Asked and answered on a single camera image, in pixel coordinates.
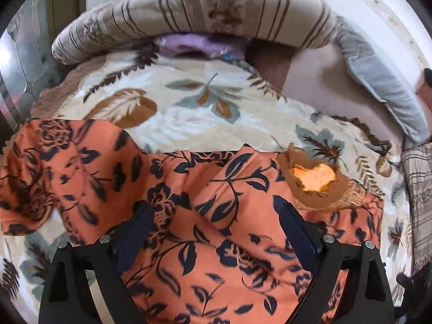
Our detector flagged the striped beige cloth at right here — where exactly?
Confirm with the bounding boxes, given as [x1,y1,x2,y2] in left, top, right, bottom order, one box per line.
[402,143,432,273]

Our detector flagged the glass panel door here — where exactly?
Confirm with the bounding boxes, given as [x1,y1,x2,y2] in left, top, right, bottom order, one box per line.
[1,0,86,132]

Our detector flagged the grey pillow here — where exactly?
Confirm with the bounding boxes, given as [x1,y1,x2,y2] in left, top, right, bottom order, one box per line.
[336,16,431,145]

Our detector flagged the beige striped rolled quilt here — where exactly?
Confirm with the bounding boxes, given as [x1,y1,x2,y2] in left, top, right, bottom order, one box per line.
[51,0,338,65]

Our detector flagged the purple cloth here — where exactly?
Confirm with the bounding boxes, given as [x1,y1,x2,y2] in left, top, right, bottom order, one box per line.
[154,33,250,60]

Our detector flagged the orange black floral garment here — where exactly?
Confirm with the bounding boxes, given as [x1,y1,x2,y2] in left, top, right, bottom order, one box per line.
[1,119,384,323]

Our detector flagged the cream leaf-pattern blanket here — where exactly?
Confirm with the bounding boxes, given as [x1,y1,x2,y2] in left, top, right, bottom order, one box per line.
[0,48,414,321]

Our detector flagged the mauve bed sheet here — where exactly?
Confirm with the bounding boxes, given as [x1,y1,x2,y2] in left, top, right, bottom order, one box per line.
[246,40,403,146]

